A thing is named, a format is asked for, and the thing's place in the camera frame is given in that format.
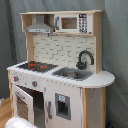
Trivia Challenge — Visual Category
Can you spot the white toy oven door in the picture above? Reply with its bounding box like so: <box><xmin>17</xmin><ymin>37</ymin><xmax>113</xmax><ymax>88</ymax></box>
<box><xmin>12</xmin><ymin>85</ymin><xmax>34</xmax><ymax>124</ymax></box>

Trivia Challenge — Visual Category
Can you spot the white wooden toy kitchen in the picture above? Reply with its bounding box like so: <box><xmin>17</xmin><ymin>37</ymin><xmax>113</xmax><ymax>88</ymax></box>
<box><xmin>8</xmin><ymin>10</ymin><xmax>115</xmax><ymax>128</ymax></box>

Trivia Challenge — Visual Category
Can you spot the grey toy sink basin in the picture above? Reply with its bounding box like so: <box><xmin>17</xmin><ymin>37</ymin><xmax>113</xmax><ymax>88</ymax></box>
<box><xmin>53</xmin><ymin>67</ymin><xmax>92</xmax><ymax>81</ymax></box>

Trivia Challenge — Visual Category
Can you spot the black toy faucet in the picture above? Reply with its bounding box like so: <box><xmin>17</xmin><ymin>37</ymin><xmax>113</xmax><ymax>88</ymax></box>
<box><xmin>75</xmin><ymin>49</ymin><xmax>95</xmax><ymax>71</ymax></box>

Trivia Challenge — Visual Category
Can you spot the black toy stovetop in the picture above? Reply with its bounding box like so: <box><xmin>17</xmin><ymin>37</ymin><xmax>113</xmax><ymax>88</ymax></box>
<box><xmin>20</xmin><ymin>61</ymin><xmax>56</xmax><ymax>72</ymax></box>

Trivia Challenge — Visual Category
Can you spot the right red stove knob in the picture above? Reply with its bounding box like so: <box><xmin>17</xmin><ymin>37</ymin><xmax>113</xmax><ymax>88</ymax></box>
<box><xmin>32</xmin><ymin>81</ymin><xmax>37</xmax><ymax>87</ymax></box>

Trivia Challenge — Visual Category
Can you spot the grey toy ice dispenser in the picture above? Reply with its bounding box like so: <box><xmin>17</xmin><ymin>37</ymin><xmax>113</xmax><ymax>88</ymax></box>
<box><xmin>55</xmin><ymin>93</ymin><xmax>71</xmax><ymax>120</ymax></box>

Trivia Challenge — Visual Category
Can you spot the toy microwave oven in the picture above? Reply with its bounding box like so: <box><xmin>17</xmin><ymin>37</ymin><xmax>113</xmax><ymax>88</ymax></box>
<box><xmin>55</xmin><ymin>14</ymin><xmax>92</xmax><ymax>34</ymax></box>

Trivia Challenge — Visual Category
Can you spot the grey toy range hood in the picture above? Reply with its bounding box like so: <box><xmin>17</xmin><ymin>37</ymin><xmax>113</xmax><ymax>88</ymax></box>
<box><xmin>25</xmin><ymin>15</ymin><xmax>54</xmax><ymax>34</ymax></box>

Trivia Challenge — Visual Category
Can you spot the grey backdrop curtain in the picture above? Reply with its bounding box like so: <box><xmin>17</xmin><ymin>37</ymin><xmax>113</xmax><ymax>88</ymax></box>
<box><xmin>0</xmin><ymin>0</ymin><xmax>128</xmax><ymax>128</ymax></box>

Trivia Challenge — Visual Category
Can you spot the grey cabinet door handle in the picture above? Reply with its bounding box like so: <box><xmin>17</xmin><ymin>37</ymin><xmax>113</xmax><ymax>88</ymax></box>
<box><xmin>47</xmin><ymin>101</ymin><xmax>52</xmax><ymax>119</ymax></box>

